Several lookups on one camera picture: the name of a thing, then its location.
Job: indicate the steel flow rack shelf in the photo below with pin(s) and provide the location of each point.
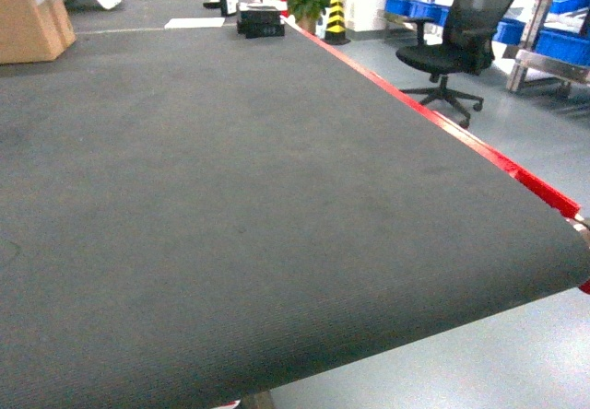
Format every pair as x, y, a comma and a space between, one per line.
562, 55

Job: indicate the yellow black traffic cone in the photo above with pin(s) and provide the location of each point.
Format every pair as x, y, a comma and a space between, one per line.
335, 27

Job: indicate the black stacked cases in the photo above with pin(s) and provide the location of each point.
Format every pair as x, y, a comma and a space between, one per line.
256, 20

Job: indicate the white flat sheet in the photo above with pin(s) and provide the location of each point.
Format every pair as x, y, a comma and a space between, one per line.
194, 23

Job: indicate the black office chair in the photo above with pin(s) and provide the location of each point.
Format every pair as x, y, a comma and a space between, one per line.
465, 48

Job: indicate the large cardboard box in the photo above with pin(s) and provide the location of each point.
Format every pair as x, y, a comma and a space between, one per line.
34, 31

